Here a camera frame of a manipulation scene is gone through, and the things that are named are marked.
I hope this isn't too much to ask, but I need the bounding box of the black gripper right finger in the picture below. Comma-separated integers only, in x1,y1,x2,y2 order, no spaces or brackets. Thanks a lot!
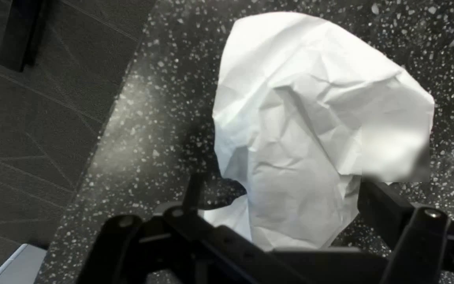
357,175,454,284

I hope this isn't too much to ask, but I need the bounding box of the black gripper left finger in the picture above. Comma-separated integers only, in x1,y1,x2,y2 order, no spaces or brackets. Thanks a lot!
75,173,310,284

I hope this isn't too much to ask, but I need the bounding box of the grey office printer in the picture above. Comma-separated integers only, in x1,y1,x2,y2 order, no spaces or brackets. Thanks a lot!
0,243,47,284

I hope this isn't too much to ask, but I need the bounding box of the crumpled paper centre right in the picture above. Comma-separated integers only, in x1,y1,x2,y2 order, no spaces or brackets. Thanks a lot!
201,11,435,251

